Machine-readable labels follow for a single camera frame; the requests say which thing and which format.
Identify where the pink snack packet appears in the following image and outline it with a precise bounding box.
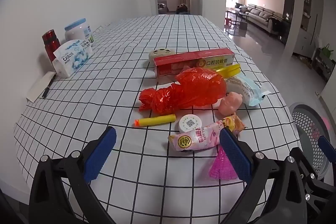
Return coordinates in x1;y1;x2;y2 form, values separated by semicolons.
168;119;237;153

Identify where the green bag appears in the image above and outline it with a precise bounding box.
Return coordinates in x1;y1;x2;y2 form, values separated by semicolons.
319;43;335;58

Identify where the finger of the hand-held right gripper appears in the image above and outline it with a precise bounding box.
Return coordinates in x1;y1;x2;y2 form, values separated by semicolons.
290;147;336;216
317;135;336;180

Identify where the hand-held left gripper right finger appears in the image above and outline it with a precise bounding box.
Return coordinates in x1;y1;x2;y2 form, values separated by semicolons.
219;128;308;224

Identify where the tall shelf cabinet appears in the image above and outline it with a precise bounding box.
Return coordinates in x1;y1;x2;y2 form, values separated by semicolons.
294;0;323;56

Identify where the beige holder with holes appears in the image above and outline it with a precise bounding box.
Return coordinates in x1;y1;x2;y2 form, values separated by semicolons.
148;48;177;67

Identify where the small orange wrapper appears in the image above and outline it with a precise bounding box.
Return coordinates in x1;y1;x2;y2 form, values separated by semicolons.
230;114;248;135

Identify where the white and blue wipes packet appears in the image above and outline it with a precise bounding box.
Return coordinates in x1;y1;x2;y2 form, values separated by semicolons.
226;74;271;107

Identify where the white checked tablecloth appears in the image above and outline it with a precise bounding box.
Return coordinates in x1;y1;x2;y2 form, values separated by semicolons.
13;15;302;224

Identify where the black pen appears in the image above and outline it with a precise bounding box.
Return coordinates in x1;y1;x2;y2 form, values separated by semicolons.
42;74;57;98

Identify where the pink rubber toy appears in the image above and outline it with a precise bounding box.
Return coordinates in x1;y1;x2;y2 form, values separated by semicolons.
218;91;244;116

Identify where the pink mesh net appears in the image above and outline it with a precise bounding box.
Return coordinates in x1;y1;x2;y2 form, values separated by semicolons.
208;147;238;181

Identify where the white and blue tissue pack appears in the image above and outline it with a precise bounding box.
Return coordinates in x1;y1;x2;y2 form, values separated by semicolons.
52;39;93;78

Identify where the dark armchair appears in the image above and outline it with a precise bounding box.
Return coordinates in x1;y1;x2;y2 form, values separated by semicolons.
268;17;285;38

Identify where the low coffee table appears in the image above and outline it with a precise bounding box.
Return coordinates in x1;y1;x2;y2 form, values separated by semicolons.
226;9;250;22

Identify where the yellow plastic ring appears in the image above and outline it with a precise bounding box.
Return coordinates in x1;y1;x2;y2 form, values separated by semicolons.
215;63;241;80

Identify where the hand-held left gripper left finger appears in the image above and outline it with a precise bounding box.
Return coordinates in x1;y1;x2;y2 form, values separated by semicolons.
29;126;117;224

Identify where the red toothpaste box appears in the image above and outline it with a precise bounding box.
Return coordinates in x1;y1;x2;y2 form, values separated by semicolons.
154;48;235;78

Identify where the grey sofa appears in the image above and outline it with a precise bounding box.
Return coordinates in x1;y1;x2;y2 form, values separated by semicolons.
235;3;284;35

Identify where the orange-red plastic bag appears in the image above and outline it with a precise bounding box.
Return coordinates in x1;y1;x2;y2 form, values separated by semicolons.
139;67;227;112

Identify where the red metal bottle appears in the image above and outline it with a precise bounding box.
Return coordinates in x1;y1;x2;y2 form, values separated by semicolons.
42;29;61;63

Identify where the grey mesh trash bin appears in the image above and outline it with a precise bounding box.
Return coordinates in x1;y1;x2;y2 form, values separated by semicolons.
289;102;336;182

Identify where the white round lid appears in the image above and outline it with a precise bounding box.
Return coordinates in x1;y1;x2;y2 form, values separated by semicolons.
178;114;203;133

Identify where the white jar with blue lid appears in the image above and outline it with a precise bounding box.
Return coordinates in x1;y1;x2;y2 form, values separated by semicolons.
64;18;94;47

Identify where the yellow foam dart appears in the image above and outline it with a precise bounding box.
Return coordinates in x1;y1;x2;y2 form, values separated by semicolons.
134;114;176;127

